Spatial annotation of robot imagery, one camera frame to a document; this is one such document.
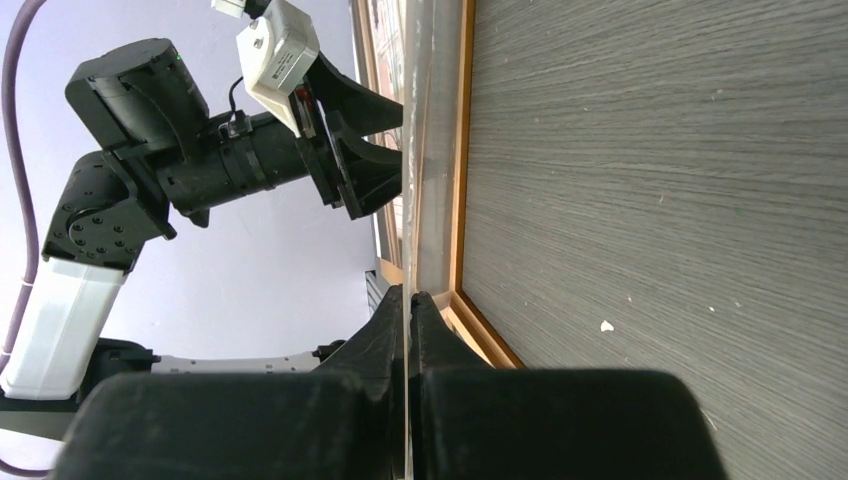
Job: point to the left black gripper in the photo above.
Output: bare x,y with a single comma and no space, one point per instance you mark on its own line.
236,155

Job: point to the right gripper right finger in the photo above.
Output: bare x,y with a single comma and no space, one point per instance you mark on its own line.
471,420

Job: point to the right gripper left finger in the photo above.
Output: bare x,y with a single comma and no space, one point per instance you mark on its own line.
330,423

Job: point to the orange wooden picture frame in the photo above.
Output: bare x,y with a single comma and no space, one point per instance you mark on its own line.
462,315

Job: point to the clear acrylic sheet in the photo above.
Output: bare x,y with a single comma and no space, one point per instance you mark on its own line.
434,43

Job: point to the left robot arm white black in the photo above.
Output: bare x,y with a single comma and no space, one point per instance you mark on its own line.
160,150

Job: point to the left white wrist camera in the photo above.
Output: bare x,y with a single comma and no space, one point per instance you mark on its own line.
275,52

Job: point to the aluminium rail at front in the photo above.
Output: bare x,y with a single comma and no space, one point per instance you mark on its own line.
376,287

